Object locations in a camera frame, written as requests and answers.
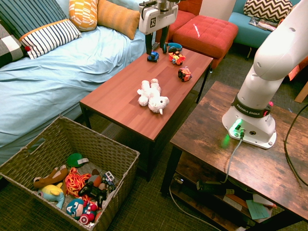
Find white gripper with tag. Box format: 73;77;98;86
138;0;180;56

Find white stuffed animal toy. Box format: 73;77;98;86
137;78;170;115

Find blue toy car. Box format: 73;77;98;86
147;51;160;63

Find orange yellow toy vehicle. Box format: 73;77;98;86
168;51;186;66

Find red black toy truck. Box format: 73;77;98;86
178;66;193;82

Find woven wicker basket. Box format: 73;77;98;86
0;115;141;231

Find green plush toy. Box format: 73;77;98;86
66;153;90;168

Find dark toy truck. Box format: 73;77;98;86
99;170;117;192

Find orange flame plush toy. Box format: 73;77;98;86
64;167;92;198

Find yellow blue plush toy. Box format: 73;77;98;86
37;182;66;210

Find red armchair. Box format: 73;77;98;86
155;0;203;43

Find plain orange pillow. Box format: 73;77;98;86
97;0;141;40

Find red tufted ottoman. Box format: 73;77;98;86
172;14;239;70

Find reddish wood coffee table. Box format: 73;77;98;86
79;43;214;182

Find orange white patterned pillow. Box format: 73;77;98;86
68;0;99;32

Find teal sofa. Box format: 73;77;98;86
228;0;301;50

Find light blue covered bed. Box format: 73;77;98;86
0;0;148;167

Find rustic brown wood table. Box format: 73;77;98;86
160;80;308;231

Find magazines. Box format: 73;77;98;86
247;15;280;32

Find white navy striped pillow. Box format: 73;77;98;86
18;18;82;60

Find black white chevron pillow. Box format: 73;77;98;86
243;0;294;24

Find dark teal striped pillow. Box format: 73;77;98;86
0;0;68;40

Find orange paper sheet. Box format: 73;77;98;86
287;63;302;81

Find black white checked pillow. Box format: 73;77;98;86
0;23;27;68

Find light wooden furniture piece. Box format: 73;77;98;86
294;81;308;103

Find black power adapter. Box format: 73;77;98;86
195;179;235;196

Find black game controller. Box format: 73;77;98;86
77;181;108;202

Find brown plush dog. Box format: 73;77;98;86
33;165;69;189

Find Captain America plush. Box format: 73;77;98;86
65;197;99;226

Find green paper note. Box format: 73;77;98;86
245;199;270;220

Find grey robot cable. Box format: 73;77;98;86
220;128;246;185

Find white floor cable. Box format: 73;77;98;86
168;184;222;231

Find black cable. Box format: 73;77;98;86
283;103;308;188

